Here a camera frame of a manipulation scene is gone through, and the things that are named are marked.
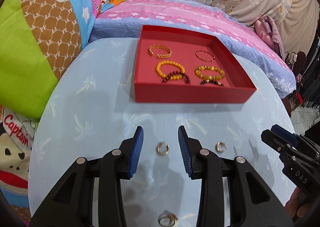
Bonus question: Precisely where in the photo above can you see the rose gold bangle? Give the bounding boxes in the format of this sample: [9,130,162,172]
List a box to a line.
[195,50,216,62]

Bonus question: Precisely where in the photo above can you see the wide gold chain bracelet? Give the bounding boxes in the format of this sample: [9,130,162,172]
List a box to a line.
[149,44,173,59]

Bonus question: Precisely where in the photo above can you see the black bead bracelet gold charms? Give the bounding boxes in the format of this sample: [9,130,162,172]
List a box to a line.
[199,79,225,87]

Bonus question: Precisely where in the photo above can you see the pink purple striped pillow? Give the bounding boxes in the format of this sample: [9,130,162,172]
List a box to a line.
[89,0,297,99]

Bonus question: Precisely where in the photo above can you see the red cardboard box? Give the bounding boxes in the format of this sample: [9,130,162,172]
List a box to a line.
[134,25,257,104]

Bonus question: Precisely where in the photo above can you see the orange bead bracelet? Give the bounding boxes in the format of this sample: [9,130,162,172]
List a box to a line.
[155,61,186,80]

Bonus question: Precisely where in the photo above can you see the yellow glass bead bracelet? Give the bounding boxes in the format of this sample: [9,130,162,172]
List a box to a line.
[195,66,225,81]

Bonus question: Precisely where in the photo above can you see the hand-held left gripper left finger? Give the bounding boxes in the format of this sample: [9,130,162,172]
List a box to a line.
[30,126,145,227]

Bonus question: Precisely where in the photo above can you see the gold ring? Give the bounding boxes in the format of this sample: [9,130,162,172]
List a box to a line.
[159,213,178,227]

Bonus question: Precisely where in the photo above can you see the person's right hand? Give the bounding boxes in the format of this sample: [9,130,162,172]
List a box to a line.
[285,187,320,217]

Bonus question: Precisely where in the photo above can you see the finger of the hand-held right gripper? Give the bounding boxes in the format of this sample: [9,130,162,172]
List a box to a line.
[261,129,293,154]
[271,124,320,155]

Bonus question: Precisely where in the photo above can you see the white cord with switch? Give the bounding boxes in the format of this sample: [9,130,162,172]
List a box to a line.
[291,52,299,71]

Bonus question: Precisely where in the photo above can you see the colourful monkey print blanket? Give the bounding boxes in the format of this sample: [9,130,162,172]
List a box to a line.
[0,0,125,217]

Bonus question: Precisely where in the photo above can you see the pink quilted cloth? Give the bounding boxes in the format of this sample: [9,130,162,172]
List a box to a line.
[254,16,285,59]

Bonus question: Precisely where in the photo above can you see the dark red bead bracelet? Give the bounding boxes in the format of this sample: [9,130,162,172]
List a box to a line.
[160,72,192,85]

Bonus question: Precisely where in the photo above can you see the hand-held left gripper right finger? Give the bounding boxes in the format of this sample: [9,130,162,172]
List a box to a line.
[177,125,294,227]

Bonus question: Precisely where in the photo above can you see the light blue palm print tablecloth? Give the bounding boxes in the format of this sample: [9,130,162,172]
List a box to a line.
[27,37,297,227]

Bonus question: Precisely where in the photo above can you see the dark wooden chair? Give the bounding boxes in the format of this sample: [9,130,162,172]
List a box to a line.
[285,51,308,112]

